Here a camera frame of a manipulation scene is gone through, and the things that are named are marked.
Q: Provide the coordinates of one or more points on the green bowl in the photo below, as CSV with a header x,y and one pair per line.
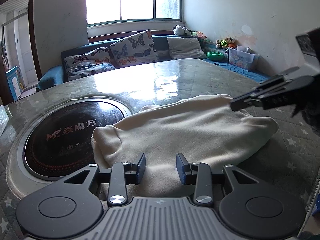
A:
x,y
215,55

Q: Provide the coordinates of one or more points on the flat butterfly print pillow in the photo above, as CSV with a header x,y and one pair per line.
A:
x,y
87,65

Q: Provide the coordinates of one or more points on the orange green plush toy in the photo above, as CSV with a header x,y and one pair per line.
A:
x,y
199,35

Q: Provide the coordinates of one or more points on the grey pillow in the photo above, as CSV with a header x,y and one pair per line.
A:
x,y
185,47

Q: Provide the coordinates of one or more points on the blue cabinet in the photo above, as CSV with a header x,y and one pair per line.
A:
x,y
13,82

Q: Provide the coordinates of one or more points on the upright butterfly print pillow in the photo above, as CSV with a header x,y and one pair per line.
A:
x,y
135,48

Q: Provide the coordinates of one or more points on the clear plastic storage box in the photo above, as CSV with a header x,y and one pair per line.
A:
x,y
241,58

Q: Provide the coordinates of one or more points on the pile of small plush toys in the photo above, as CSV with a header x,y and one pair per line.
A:
x,y
226,42

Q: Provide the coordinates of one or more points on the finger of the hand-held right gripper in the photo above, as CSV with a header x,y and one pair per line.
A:
x,y
250,98

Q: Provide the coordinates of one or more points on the round black heater plate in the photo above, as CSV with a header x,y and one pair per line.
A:
x,y
70,135

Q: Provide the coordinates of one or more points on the brown door frame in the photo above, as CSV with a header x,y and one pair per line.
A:
x,y
32,30

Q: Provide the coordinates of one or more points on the blue sofa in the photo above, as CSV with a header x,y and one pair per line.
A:
x,y
160,43

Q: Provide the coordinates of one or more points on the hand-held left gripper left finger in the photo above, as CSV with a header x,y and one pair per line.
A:
x,y
142,165

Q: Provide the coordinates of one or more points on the person's right hand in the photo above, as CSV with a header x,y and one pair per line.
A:
x,y
310,116

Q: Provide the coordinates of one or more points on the panda plush toy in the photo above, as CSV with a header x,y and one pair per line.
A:
x,y
181,30

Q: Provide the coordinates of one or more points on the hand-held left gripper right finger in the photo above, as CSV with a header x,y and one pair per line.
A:
x,y
179,167

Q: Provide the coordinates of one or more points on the cream sweater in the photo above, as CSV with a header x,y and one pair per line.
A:
x,y
190,130

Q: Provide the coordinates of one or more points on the translucent container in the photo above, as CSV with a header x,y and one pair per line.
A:
x,y
3,120

